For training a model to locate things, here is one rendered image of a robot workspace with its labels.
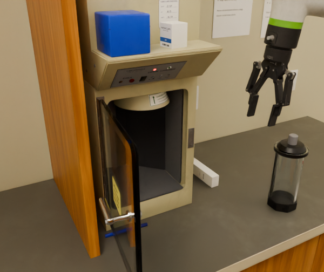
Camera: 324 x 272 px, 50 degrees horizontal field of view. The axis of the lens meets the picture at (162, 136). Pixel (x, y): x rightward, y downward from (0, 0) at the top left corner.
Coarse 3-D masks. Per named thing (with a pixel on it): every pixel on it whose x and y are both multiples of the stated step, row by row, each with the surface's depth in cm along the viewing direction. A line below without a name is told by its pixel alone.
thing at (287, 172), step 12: (276, 144) 116; (276, 156) 115; (276, 168) 116; (288, 168) 112; (300, 168) 113; (276, 180) 117; (288, 180) 114; (276, 192) 118; (288, 192) 116; (288, 204) 118
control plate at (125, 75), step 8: (160, 64) 87; (168, 64) 88; (176, 64) 89; (184, 64) 91; (120, 72) 83; (128, 72) 85; (136, 72) 86; (144, 72) 88; (152, 72) 89; (160, 72) 91; (168, 72) 92; (176, 72) 94; (120, 80) 87; (128, 80) 89; (136, 80) 90; (152, 80) 94
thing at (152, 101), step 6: (138, 96) 102; (144, 96) 102; (150, 96) 103; (156, 96) 104; (162, 96) 105; (114, 102) 107; (120, 102) 104; (126, 102) 103; (132, 102) 102; (138, 102) 102; (144, 102) 102; (150, 102) 103; (156, 102) 103; (162, 102) 105; (168, 102) 108; (126, 108) 103; (132, 108) 102; (138, 108) 102; (144, 108) 102; (150, 108) 103; (156, 108) 103
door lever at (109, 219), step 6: (102, 198) 81; (102, 204) 79; (102, 210) 78; (108, 210) 77; (126, 210) 76; (108, 216) 75; (114, 216) 75; (120, 216) 75; (126, 216) 76; (108, 222) 74
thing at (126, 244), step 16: (112, 128) 79; (112, 144) 82; (128, 144) 66; (112, 160) 85; (128, 160) 69; (128, 176) 71; (112, 192) 92; (128, 192) 73; (112, 208) 96; (128, 208) 76; (128, 224) 78; (128, 240) 81; (128, 256) 85
